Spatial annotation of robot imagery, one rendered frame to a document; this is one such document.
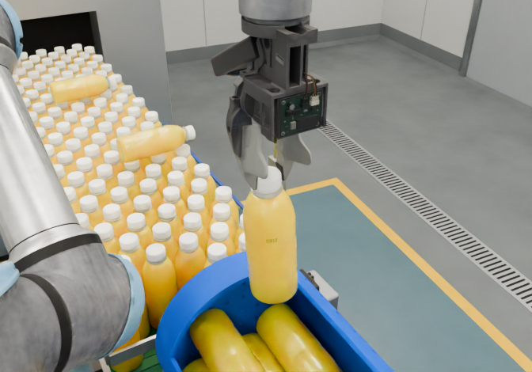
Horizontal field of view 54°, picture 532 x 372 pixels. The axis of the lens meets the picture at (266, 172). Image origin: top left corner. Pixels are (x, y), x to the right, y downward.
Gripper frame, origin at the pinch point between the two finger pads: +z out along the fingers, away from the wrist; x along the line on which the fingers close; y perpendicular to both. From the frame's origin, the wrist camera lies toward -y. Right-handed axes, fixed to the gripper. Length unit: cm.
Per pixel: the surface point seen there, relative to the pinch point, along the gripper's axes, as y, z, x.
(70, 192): -64, 34, -16
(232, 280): -5.4, 21.4, -2.9
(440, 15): -305, 100, 377
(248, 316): -10.1, 36.3, 2.1
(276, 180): 1.9, 0.3, 0.4
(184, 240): -33.8, 34.3, 0.0
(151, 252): -33.7, 34.3, -7.2
